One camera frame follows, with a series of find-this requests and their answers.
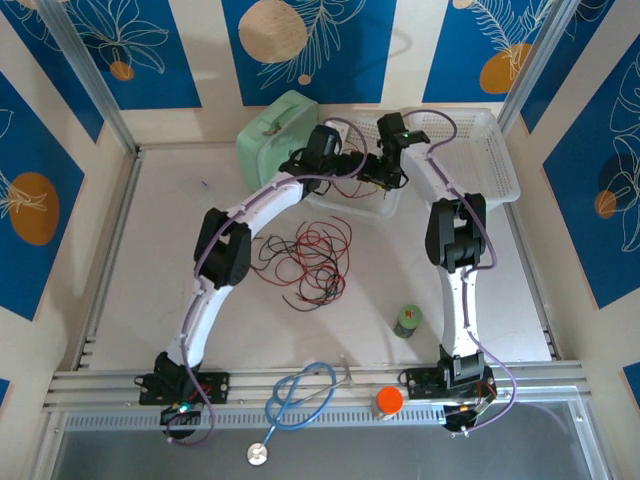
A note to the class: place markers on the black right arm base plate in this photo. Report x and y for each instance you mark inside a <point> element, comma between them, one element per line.
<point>420,382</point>

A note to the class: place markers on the orange-lidded jar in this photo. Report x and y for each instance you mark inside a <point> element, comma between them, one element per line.
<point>389,400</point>

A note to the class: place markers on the blue stethoscope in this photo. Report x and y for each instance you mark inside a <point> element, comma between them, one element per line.
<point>257,454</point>

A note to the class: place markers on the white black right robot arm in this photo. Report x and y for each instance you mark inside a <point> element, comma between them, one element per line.
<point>460,310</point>

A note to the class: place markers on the small green bottle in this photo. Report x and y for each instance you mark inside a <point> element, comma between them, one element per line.
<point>407,320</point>

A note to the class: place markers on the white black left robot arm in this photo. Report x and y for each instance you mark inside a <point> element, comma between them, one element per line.
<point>200,320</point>

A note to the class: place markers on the aluminium side rail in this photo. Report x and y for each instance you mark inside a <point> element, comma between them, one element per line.
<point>120,220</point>
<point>530,280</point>

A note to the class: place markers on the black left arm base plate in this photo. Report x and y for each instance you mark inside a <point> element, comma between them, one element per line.
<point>220,387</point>

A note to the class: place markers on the mint green zip case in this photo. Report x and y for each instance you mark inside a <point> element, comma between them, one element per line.
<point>265,150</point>

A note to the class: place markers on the long aluminium base rail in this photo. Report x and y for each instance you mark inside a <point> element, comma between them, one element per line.
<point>100,387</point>

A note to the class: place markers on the aluminium frame post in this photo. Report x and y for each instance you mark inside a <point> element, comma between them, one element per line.
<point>535,65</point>
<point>95,85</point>

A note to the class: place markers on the grey metal sheet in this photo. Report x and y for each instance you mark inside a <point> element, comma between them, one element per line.
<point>400,455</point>

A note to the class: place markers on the white perforated plastic basket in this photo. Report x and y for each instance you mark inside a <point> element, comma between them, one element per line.
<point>370,207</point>
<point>480,150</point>

